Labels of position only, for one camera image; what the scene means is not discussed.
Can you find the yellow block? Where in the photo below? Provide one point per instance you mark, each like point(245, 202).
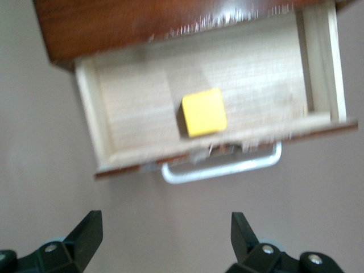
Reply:
point(203, 112)

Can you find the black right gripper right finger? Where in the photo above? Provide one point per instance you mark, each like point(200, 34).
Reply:
point(244, 241)

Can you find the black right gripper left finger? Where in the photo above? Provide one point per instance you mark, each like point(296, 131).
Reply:
point(79, 244)

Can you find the light wood drawer brown front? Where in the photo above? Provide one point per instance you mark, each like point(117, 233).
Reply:
point(136, 113)

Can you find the dark brown wooden cabinet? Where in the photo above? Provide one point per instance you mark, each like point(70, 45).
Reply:
point(113, 25)

